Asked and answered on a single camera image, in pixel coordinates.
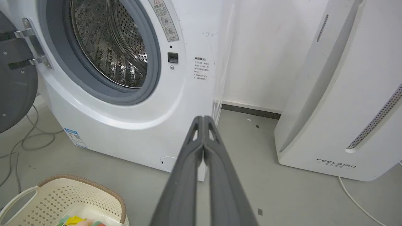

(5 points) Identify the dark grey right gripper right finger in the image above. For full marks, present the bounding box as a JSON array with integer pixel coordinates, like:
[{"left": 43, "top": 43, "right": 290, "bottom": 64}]
[{"left": 203, "top": 116, "right": 259, "bottom": 226}]

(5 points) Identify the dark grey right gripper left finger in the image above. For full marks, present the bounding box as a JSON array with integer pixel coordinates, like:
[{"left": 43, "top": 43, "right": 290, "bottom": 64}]
[{"left": 149, "top": 116, "right": 204, "bottom": 226}]

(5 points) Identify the grey washing machine door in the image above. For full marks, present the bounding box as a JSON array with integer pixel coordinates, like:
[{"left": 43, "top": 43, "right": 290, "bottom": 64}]
[{"left": 0, "top": 11, "right": 39, "bottom": 134}]

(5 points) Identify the cream perforated laundry basket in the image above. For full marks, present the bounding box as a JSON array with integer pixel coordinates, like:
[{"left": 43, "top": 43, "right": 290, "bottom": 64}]
[{"left": 0, "top": 174, "right": 130, "bottom": 226}]

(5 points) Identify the grey floor cable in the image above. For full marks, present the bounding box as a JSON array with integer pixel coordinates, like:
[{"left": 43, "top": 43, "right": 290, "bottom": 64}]
[{"left": 0, "top": 105, "right": 64, "bottom": 192}]

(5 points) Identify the white power cable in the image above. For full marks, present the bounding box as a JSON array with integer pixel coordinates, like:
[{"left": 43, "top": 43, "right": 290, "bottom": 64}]
[{"left": 338, "top": 161, "right": 402, "bottom": 226}]

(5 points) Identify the white front-load washing machine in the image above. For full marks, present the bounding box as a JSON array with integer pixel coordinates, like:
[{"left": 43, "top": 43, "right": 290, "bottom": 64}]
[{"left": 0, "top": 0, "right": 234, "bottom": 182}]

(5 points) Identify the white Feelbird air purifier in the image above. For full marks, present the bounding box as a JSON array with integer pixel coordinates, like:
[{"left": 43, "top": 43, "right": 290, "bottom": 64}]
[{"left": 274, "top": 0, "right": 402, "bottom": 182}]

